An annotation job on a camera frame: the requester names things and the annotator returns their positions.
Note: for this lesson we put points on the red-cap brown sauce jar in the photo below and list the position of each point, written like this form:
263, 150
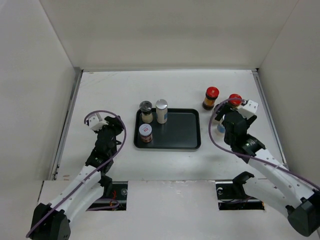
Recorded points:
211, 95

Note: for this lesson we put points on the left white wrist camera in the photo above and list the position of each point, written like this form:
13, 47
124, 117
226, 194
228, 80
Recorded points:
95, 122

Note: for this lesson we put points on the red-cap orange spice jar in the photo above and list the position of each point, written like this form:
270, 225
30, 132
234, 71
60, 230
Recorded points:
235, 101

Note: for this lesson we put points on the silver-cap white bottle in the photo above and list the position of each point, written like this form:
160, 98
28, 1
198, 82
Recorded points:
161, 107

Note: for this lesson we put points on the white-lid dark sauce jar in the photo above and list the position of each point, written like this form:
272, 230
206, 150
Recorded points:
146, 133

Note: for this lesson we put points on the clear-top pepper grinder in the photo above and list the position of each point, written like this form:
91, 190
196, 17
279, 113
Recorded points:
146, 111

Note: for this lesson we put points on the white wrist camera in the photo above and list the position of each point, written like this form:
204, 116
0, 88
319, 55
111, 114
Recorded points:
248, 109
95, 122

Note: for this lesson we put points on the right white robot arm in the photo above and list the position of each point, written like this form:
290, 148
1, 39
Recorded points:
295, 197

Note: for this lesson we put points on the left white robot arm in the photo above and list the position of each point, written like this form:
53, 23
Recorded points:
54, 220

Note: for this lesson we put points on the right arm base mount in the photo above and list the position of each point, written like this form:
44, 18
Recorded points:
231, 195

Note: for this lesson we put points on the silver-cap blue-label bottle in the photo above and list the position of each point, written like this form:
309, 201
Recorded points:
220, 129

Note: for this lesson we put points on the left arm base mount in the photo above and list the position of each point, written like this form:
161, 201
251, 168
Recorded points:
114, 197

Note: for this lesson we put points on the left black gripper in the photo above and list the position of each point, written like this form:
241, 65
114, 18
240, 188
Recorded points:
114, 123

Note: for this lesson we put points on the black rectangular tray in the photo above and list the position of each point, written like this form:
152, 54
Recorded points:
181, 132

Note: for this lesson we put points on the black-cap white bottle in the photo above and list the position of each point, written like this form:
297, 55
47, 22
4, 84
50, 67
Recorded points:
217, 117

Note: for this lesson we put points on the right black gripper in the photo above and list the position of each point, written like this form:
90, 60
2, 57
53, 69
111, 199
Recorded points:
226, 108

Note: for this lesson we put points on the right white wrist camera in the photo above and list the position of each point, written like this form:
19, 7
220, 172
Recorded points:
248, 109

